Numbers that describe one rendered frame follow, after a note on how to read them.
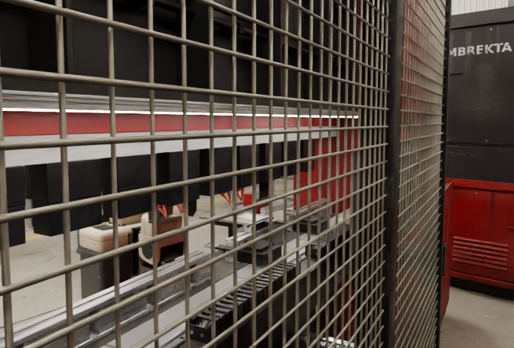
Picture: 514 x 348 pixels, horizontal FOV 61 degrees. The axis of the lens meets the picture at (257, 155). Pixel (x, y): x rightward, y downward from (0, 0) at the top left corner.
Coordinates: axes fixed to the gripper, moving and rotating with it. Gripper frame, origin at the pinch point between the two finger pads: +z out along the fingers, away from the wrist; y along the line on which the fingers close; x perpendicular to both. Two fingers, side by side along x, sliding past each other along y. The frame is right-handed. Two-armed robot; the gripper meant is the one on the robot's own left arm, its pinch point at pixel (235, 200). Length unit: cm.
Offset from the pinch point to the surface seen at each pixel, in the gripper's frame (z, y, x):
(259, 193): 8, -32, -45
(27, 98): -3, -143, -99
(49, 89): -6, -138, -97
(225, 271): 33, -60, -39
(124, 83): 24, -162, -148
